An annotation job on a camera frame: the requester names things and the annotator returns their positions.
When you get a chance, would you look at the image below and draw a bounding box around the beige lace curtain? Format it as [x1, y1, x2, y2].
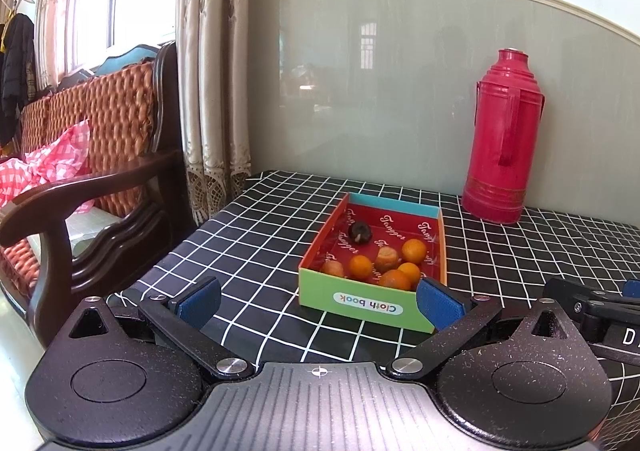
[175, 0, 253, 227]

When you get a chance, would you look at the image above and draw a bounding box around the dark hanging coat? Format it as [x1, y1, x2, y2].
[0, 12, 37, 144]

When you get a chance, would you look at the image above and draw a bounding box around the pale seat pad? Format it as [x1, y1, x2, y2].
[30, 208, 126, 257]

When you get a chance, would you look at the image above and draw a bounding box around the colourful cardboard box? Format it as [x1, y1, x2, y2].
[298, 192, 448, 334]

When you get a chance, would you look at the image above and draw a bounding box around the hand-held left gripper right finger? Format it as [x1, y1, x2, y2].
[385, 278, 593, 379]

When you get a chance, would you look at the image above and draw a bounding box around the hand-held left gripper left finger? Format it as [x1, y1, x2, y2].
[52, 276, 253, 379]

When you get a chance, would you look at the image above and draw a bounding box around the pink checked cloth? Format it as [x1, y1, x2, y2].
[0, 118, 96, 212]

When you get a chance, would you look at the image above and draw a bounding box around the wooden sofa with woven cushions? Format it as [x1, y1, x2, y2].
[0, 41, 198, 349]

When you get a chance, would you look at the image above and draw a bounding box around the red thermos flask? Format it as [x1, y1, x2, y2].
[461, 48, 546, 225]

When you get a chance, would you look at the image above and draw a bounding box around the black white checked tablecloth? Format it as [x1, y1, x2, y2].
[106, 170, 640, 451]

